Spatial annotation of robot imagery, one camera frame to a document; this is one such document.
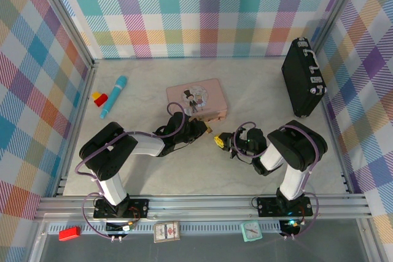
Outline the small brass padlock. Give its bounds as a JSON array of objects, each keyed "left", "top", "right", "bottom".
[{"left": 190, "top": 116, "right": 215, "bottom": 136}]

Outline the pink tin box with cartoon couple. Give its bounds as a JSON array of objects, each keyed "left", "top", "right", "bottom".
[{"left": 166, "top": 78, "right": 230, "bottom": 123}]

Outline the blue toy microphone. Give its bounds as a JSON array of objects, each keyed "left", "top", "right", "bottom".
[{"left": 99, "top": 75, "right": 128, "bottom": 119}]

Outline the black briefcase with silver fittings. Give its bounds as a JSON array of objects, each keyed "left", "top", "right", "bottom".
[{"left": 281, "top": 37, "right": 328, "bottom": 118}]

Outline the red and yellow toy block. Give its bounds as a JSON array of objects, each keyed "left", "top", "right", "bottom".
[{"left": 91, "top": 91, "right": 109, "bottom": 108}]

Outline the teal alarm clock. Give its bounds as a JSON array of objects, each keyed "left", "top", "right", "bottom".
[{"left": 240, "top": 220, "right": 264, "bottom": 242}]

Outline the small black circuit board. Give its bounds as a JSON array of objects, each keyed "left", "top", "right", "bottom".
[
  {"left": 279, "top": 219, "right": 302, "bottom": 234},
  {"left": 106, "top": 220, "right": 136, "bottom": 235}
]

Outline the playing card box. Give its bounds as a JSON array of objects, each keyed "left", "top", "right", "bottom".
[{"left": 153, "top": 220, "right": 181, "bottom": 244}]

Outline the red rectangular block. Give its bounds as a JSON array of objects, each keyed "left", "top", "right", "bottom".
[{"left": 58, "top": 226, "right": 81, "bottom": 241}]

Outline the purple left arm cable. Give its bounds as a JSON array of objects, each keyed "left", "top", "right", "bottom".
[{"left": 75, "top": 101, "right": 187, "bottom": 241}]

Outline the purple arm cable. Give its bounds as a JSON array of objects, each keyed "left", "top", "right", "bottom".
[
  {"left": 232, "top": 121, "right": 322, "bottom": 241},
  {"left": 75, "top": 101, "right": 187, "bottom": 241}
]

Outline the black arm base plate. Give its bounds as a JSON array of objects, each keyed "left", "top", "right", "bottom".
[
  {"left": 93, "top": 199, "right": 150, "bottom": 219},
  {"left": 256, "top": 196, "right": 313, "bottom": 217}
]

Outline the wide aluminium base rail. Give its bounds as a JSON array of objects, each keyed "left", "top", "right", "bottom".
[{"left": 33, "top": 194, "right": 374, "bottom": 223}]

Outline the grey slotted cable duct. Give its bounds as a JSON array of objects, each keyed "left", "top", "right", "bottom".
[{"left": 45, "top": 222, "right": 308, "bottom": 234}]

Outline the aluminium frame floor rail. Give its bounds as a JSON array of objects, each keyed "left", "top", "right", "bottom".
[
  {"left": 316, "top": 47, "right": 356, "bottom": 195},
  {"left": 55, "top": 59, "right": 101, "bottom": 197}
]

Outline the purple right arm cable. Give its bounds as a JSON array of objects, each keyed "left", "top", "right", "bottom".
[{"left": 232, "top": 121, "right": 322, "bottom": 241}]

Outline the aluminium frame post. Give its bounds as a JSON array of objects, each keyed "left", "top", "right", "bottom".
[
  {"left": 29, "top": 0, "right": 99, "bottom": 71},
  {"left": 310, "top": 0, "right": 369, "bottom": 57}
]

